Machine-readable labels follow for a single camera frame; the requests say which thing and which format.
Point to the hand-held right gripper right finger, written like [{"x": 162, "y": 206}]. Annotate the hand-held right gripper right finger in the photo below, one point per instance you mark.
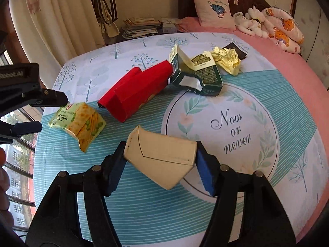
[{"x": 205, "y": 175}]

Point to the green cracker packet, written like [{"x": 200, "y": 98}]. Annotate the green cracker packet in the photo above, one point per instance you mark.
[{"x": 79, "y": 123}]

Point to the orange bear print pillow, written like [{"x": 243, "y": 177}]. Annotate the orange bear print pillow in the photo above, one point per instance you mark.
[{"x": 285, "y": 30}]

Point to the hanging cloth bags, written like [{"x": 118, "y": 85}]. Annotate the hanging cloth bags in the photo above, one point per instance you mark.
[{"x": 106, "y": 10}]

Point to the pillow with fish print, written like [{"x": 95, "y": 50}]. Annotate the pillow with fish print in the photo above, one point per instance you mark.
[{"x": 213, "y": 7}]

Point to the dark green box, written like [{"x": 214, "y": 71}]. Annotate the dark green box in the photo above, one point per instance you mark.
[{"x": 200, "y": 77}]

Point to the stack of books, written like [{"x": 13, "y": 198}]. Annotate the stack of books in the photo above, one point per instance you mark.
[{"x": 140, "y": 28}]

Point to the white yellow plush toy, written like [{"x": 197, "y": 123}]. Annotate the white yellow plush toy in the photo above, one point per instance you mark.
[{"x": 258, "y": 15}]

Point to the window frame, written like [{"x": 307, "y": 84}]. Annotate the window frame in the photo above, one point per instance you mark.
[{"x": 23, "y": 159}]

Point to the pink bedsheet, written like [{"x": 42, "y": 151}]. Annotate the pink bedsheet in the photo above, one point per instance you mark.
[{"x": 295, "y": 82}]

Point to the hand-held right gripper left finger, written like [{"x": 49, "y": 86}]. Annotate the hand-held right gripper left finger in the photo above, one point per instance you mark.
[{"x": 114, "y": 171}]

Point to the red box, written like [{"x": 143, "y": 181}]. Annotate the red box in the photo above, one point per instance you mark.
[{"x": 133, "y": 92}]

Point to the cream curtain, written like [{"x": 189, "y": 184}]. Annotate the cream curtain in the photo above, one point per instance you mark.
[{"x": 61, "y": 12}]

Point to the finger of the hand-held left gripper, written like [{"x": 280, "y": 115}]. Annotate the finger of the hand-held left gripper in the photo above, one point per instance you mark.
[
  {"x": 51, "y": 98},
  {"x": 25, "y": 129}
]

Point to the person's left hand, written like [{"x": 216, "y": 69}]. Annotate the person's left hand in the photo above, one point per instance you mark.
[{"x": 4, "y": 190}]

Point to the yellow crumpled wrapper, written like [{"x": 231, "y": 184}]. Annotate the yellow crumpled wrapper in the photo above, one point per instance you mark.
[{"x": 228, "y": 59}]

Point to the black card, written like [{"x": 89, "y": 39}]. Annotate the black card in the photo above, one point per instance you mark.
[{"x": 239, "y": 50}]

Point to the small pale box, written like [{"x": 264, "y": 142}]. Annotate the small pale box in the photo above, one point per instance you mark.
[{"x": 169, "y": 27}]

